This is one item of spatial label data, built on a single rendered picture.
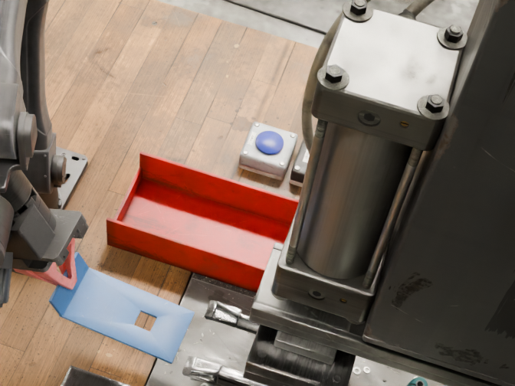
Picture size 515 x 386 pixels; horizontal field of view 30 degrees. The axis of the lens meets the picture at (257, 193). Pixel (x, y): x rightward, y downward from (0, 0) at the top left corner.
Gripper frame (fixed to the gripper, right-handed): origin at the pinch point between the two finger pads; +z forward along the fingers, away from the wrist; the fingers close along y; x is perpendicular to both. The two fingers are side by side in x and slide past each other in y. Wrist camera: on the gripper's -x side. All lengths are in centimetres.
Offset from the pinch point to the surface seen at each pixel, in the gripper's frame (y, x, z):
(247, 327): 17.8, 3.6, 11.2
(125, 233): -1.9, 12.5, 7.4
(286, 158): 11.4, 33.3, 14.9
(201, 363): 14.8, -2.7, 9.7
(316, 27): -45, 155, 94
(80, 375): -0.1, -6.6, 10.1
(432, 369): 43.4, -3.8, 1.4
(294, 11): -52, 158, 91
